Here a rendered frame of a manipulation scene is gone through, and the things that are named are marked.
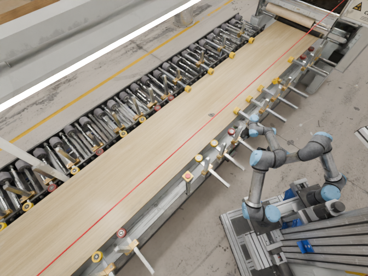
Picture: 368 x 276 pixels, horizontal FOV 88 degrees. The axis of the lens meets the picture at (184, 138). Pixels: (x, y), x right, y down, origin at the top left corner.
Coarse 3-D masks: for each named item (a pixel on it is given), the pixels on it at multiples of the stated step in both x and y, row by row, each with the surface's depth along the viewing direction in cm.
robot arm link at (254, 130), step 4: (252, 124) 166; (256, 124) 166; (252, 128) 164; (256, 128) 163; (260, 128) 163; (252, 132) 162; (256, 132) 162; (260, 132) 163; (252, 136) 166; (256, 136) 165
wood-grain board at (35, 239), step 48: (240, 48) 289; (288, 48) 287; (192, 96) 243; (240, 96) 241; (144, 144) 210; (192, 144) 208; (96, 192) 185; (144, 192) 183; (0, 240) 166; (48, 240) 165; (96, 240) 164
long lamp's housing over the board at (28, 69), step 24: (144, 0) 73; (168, 0) 75; (192, 0) 83; (96, 24) 65; (120, 24) 67; (144, 24) 73; (48, 48) 59; (72, 48) 61; (96, 48) 65; (0, 72) 54; (24, 72) 56; (48, 72) 59; (0, 96) 54
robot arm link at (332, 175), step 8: (320, 136) 136; (328, 136) 135; (320, 144) 132; (328, 144) 134; (328, 152) 137; (320, 160) 146; (328, 160) 141; (328, 168) 144; (336, 168) 145; (328, 176) 149; (336, 176) 146; (344, 176) 150; (336, 184) 147; (344, 184) 150
